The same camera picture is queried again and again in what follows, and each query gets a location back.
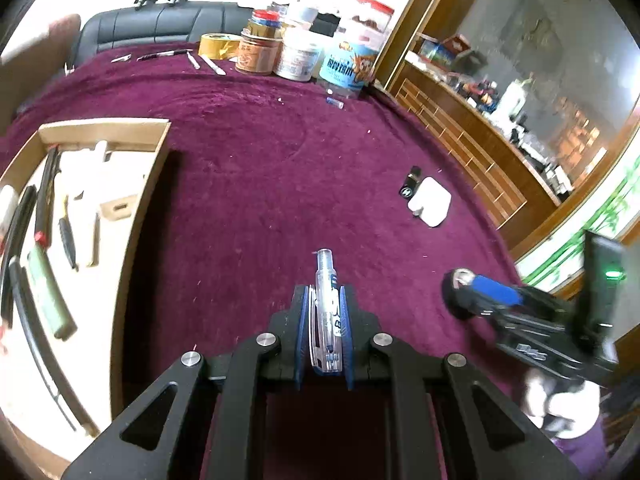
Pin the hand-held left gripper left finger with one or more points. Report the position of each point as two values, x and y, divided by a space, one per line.
300 350

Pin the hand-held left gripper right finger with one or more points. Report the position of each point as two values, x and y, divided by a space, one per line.
348 350

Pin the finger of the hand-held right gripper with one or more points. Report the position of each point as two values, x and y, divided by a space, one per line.
500 294

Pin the clear ballpoint pen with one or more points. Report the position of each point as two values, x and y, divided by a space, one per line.
327 310

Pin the black round object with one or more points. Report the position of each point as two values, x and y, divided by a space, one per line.
452 295

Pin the shallow cardboard box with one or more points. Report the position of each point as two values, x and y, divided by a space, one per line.
100 285

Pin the black marker with red cap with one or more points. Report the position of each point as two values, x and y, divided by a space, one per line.
46 195

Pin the person's right hand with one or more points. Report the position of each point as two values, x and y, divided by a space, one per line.
575 405

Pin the white rounded charger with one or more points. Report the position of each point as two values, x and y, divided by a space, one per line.
430 202

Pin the small black cap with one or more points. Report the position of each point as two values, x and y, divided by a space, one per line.
410 185

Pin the wooden cabinet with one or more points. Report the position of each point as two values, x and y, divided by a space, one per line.
465 135

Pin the purple velvet tablecloth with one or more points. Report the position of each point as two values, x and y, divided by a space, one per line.
275 170

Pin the white plastic bottle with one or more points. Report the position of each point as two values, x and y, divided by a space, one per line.
515 100

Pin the small brown box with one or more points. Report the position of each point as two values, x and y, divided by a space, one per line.
455 44

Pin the green plastic bar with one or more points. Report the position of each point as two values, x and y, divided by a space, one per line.
50 295

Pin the long black strip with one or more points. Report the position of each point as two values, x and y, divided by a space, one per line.
37 335

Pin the clear jar with blue label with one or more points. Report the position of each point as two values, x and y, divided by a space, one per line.
350 67

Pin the white tin can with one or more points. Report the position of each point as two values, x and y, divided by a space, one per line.
297 57

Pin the long white pen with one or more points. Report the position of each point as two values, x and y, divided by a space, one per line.
214 66

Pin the brown tin can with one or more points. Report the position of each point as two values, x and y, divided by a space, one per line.
255 55

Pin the thick black tube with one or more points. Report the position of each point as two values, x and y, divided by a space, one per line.
20 220

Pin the short white pen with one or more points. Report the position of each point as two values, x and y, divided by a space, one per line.
192 60

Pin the yellow tape roll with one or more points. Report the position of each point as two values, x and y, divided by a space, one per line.
215 46

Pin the black pen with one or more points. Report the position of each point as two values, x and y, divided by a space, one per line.
160 54

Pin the small jar with red lid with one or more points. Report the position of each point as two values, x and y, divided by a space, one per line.
265 20

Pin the white cup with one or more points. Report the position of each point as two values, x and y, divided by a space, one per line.
302 12

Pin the black leather sofa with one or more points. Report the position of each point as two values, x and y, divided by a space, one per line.
150 25

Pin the brown upholstered armchair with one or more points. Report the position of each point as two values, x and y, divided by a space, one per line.
45 45

